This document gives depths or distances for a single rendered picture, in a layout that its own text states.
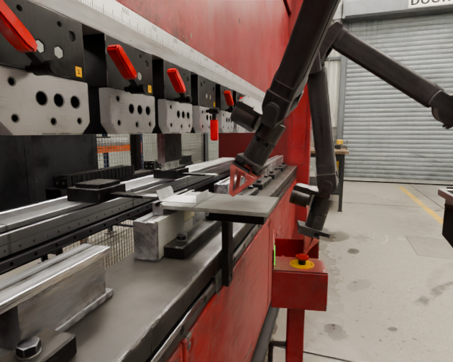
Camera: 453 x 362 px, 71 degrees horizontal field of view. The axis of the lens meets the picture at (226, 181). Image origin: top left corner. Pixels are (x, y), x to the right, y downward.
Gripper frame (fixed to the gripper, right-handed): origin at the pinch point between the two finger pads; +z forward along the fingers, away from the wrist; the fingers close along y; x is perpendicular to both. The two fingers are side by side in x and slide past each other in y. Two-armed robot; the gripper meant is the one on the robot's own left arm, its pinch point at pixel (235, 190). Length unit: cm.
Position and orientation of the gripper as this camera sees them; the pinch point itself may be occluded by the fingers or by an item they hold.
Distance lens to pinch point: 80.1
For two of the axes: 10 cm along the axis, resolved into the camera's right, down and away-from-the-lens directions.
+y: -3.1, 1.4, -9.4
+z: -4.7, 8.4, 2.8
